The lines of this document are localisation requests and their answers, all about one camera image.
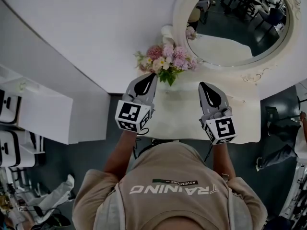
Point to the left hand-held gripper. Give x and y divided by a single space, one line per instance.
134 104

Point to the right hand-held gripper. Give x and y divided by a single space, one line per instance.
219 118

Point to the person's right forearm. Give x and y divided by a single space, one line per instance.
221 159

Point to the person's left forearm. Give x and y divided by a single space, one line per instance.
120 157

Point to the white dressing table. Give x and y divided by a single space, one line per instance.
223 80

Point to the pink and white flower bouquet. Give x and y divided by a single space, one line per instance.
165 59

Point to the white ornament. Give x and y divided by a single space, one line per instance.
166 32

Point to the white cabinet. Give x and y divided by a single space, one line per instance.
45 114

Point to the person's beige t-shirt torso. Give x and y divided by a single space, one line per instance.
168 200

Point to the oval white-framed mirror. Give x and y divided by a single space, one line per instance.
239 20

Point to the white black-trimmed case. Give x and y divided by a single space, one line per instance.
8 106
9 150
34 147

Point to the white metal rack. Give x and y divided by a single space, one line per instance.
296 195

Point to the crumpled white plastic sheet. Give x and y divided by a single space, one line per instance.
57 190

